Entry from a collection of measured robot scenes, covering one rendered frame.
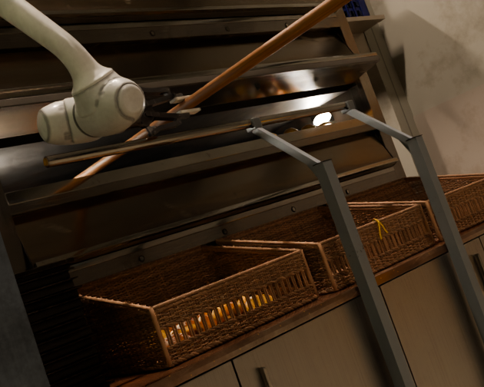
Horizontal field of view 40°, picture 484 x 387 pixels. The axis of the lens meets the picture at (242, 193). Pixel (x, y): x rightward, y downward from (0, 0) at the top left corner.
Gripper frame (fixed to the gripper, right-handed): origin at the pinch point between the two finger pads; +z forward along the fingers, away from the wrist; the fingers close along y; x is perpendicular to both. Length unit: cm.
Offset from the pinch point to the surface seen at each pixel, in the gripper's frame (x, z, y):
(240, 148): -53, 62, 4
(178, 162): -53, 32, 4
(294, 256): -6, 25, 48
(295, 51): -52, 112, -33
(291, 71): -38, 89, -19
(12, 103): -39, -27, -20
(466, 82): -94, 324, -16
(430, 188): 6, 84, 43
